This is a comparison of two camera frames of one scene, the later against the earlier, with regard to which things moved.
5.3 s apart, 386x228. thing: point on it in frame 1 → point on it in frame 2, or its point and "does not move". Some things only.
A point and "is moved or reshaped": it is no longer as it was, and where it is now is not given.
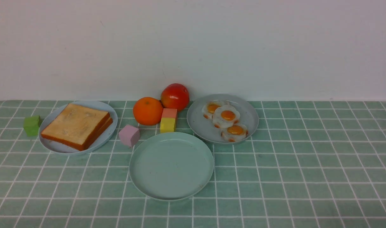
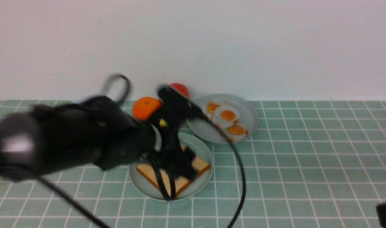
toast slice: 75,126 is moved or reshaped
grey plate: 203,128 does not move
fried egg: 235,133 does not move
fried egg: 225,116 does not move
